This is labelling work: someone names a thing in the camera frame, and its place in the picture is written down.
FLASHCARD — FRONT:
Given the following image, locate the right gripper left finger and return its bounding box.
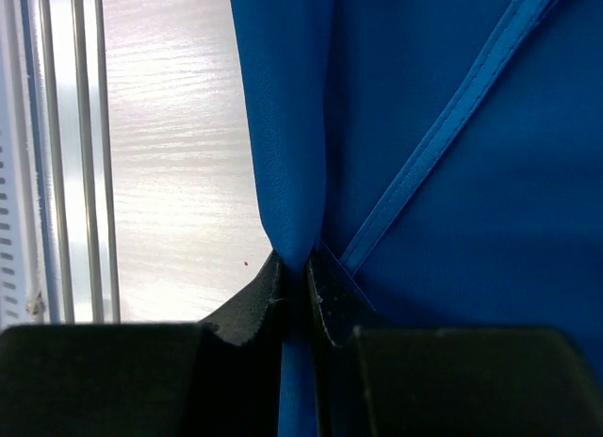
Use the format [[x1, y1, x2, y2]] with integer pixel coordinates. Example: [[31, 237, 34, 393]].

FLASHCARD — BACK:
[[1, 254, 283, 436]]

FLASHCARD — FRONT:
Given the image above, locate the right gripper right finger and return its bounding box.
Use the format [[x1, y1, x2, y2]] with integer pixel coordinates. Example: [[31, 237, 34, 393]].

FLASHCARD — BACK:
[[306, 256, 602, 436]]

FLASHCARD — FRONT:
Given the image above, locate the blue cloth napkin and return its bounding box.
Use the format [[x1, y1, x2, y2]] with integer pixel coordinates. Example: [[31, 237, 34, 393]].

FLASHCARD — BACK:
[[227, 0, 603, 437]]

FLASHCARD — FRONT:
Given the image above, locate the white slotted cable duct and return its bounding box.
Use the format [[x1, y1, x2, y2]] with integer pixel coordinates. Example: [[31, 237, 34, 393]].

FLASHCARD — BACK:
[[1, 129, 25, 329]]

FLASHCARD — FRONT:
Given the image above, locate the aluminium front rail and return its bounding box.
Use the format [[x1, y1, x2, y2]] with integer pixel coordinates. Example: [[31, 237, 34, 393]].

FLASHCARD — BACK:
[[1, 0, 121, 325]]

